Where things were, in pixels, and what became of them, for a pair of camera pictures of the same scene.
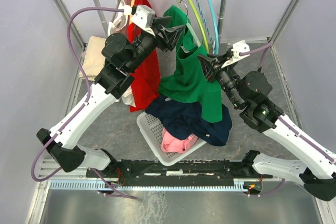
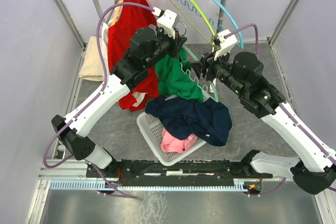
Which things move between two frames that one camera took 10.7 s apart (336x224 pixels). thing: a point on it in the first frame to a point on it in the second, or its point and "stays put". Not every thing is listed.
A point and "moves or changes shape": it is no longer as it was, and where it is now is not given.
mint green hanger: (192, 32) to (196, 80)
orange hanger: (132, 1) to (118, 12)
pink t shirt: (171, 145) stays put
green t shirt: (189, 82) moves or changes shape
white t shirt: (119, 24) to (139, 96)
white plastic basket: (151, 127) stays put
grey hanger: (117, 2) to (115, 1)
